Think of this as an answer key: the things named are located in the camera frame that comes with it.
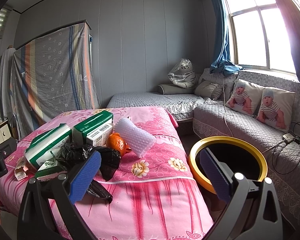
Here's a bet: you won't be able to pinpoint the small pink white box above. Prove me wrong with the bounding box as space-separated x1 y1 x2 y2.
14 157 30 181

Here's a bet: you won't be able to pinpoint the green white tissue pack front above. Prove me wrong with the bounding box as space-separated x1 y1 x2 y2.
24 124 72 170

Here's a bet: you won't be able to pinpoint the black plastic bag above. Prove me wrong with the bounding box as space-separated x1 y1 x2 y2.
56 143 121 204

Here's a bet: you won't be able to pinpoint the green white box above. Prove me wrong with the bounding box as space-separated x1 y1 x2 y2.
72 110 114 146

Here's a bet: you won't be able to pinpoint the orange mandarin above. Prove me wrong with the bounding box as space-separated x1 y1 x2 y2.
106 133 132 156

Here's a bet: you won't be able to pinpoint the white foam wrap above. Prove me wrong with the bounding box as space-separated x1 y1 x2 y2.
114 118 156 158

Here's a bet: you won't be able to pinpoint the small green white packet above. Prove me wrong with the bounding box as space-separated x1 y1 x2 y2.
35 159 66 181

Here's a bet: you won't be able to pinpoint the yellow rimmed trash bin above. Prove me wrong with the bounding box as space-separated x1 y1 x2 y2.
187 136 268 194

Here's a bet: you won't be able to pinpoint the white drawer cabinet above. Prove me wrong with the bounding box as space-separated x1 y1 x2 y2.
0 120 12 144

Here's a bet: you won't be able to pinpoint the white power adapter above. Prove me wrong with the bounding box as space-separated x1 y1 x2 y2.
282 133 295 144

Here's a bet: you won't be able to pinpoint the pink floral table cloth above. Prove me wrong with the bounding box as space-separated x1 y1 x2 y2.
0 106 215 240

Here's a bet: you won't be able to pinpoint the grey quilted sofa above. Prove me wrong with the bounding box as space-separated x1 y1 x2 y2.
107 69 300 229

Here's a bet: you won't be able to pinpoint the baby print pillow right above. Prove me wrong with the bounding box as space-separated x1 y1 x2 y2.
257 87 295 132

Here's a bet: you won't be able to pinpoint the baby print pillow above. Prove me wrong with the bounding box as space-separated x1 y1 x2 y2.
225 79 264 116
257 87 295 132

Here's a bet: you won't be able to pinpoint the baby print pillow left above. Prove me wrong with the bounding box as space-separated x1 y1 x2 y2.
225 79 264 116

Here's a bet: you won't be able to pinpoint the grey cushion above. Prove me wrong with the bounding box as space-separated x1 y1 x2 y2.
194 81 224 100

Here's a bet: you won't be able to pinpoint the blue curtain left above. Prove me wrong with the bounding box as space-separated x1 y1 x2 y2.
210 0 242 77

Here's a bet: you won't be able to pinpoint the grey bolster pillow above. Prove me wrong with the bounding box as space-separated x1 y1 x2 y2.
157 84 194 95

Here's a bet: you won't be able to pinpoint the plastic wrapped tiger toy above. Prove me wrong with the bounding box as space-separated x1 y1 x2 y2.
168 59 197 89

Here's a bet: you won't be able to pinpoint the black cables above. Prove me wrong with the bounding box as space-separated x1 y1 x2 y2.
262 121 300 176

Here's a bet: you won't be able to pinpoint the window frame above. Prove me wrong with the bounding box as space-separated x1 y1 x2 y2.
224 0 295 74

